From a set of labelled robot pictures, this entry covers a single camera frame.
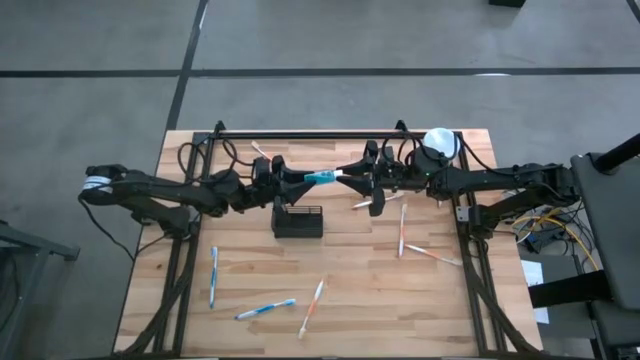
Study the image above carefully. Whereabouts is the teal bottle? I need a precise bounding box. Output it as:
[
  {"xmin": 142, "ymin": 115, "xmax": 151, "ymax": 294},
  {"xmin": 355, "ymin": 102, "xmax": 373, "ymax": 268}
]
[{"xmin": 303, "ymin": 168, "xmax": 345, "ymax": 185}]

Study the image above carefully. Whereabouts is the yellow cable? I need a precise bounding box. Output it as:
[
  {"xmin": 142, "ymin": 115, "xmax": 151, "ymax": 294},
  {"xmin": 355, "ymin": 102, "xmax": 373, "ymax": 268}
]
[{"xmin": 512, "ymin": 212, "xmax": 601, "ymax": 271}]

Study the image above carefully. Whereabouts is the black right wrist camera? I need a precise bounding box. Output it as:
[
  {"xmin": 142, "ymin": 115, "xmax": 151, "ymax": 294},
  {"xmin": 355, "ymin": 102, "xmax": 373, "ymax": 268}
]
[{"xmin": 382, "ymin": 148, "xmax": 409, "ymax": 181}]

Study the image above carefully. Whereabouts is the blue and white toothbrush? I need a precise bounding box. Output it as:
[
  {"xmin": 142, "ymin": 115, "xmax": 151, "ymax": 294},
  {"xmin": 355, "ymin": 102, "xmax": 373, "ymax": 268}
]
[
  {"xmin": 233, "ymin": 297, "xmax": 298, "ymax": 322},
  {"xmin": 208, "ymin": 245, "xmax": 220, "ymax": 310}
]

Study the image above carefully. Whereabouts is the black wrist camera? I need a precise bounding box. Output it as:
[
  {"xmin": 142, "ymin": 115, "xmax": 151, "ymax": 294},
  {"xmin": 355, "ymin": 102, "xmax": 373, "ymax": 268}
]
[
  {"xmin": 382, "ymin": 148, "xmax": 409, "ymax": 181},
  {"xmin": 252, "ymin": 157, "xmax": 274, "ymax": 194}
]

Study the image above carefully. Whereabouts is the dark grey side table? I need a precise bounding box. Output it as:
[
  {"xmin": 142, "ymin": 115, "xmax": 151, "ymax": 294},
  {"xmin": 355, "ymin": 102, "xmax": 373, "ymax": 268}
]
[{"xmin": 527, "ymin": 132, "xmax": 640, "ymax": 351}]

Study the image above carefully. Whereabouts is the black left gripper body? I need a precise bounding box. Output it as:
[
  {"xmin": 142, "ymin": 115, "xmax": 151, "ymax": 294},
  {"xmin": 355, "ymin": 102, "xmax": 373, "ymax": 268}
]
[{"xmin": 244, "ymin": 154, "xmax": 289, "ymax": 217}]

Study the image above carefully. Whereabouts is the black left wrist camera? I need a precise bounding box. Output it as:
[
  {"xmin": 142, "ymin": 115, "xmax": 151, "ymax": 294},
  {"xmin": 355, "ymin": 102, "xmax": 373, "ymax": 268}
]
[{"xmin": 252, "ymin": 157, "xmax": 274, "ymax": 194}]

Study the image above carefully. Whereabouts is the black wire toothbrush holder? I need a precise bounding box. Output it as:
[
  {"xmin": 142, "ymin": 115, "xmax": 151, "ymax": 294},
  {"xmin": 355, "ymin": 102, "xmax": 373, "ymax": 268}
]
[{"xmin": 270, "ymin": 197, "xmax": 325, "ymax": 240}]

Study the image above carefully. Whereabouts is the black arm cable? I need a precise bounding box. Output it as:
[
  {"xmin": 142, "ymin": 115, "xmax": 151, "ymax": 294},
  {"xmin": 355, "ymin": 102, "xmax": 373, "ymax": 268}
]
[
  {"xmin": 380, "ymin": 130, "xmax": 501, "ymax": 174},
  {"xmin": 177, "ymin": 138, "xmax": 256, "ymax": 184}
]

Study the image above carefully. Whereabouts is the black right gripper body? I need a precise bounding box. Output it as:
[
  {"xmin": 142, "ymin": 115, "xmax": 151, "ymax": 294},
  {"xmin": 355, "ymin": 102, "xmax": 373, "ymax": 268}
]
[{"xmin": 367, "ymin": 140, "xmax": 429, "ymax": 218}]

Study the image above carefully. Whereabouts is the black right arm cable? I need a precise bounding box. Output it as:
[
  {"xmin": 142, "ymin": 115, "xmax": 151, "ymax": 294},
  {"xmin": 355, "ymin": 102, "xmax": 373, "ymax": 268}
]
[{"xmin": 380, "ymin": 130, "xmax": 501, "ymax": 174}]

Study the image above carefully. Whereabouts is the white paper sheet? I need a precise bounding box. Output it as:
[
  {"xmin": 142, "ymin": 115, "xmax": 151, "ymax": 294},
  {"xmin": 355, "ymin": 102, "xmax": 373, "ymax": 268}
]
[{"xmin": 519, "ymin": 259, "xmax": 551, "ymax": 325}]

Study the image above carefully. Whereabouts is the grey metal stand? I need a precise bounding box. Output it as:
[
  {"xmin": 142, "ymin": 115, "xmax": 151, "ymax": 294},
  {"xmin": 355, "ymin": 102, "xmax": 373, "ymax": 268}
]
[{"xmin": 0, "ymin": 219, "xmax": 81, "ymax": 360}]

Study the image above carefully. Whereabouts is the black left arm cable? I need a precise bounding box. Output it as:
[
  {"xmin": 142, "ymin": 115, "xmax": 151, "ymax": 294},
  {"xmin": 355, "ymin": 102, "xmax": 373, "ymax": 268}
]
[{"xmin": 177, "ymin": 138, "xmax": 256, "ymax": 184}]

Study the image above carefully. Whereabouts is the white canister with yellow label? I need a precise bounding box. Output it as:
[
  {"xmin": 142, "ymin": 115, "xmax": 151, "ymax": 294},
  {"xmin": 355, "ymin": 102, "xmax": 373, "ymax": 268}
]
[{"xmin": 422, "ymin": 127, "xmax": 461, "ymax": 162}]

